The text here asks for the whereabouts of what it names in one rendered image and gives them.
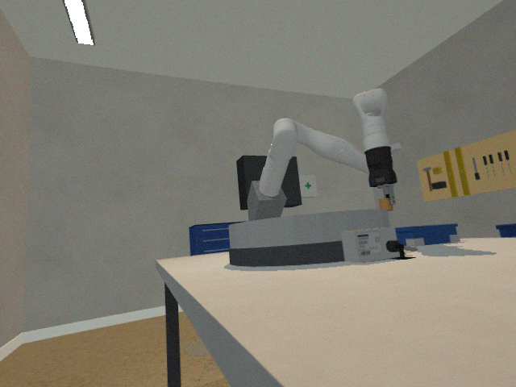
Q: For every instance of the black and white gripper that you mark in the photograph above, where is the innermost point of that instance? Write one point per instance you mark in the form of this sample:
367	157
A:
380	163

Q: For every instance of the blue square tray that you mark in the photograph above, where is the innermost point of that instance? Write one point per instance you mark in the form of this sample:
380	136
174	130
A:
427	235

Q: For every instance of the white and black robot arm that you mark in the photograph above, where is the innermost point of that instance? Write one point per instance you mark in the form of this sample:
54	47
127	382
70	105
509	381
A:
287	133

